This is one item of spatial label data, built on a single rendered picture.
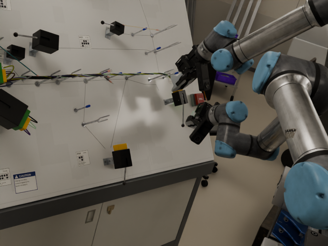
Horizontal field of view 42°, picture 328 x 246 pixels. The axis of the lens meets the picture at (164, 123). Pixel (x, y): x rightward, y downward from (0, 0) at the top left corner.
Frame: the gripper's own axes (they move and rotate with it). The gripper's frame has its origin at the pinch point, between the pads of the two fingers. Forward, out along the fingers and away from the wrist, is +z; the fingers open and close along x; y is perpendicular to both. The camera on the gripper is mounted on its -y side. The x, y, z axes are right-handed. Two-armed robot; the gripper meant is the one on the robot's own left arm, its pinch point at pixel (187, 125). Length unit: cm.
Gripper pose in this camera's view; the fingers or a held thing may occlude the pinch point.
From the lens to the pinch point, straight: 175.8
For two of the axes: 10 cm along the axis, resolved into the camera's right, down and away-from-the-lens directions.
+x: -7.9, -5.2, -3.2
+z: -4.3, 1.0, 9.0
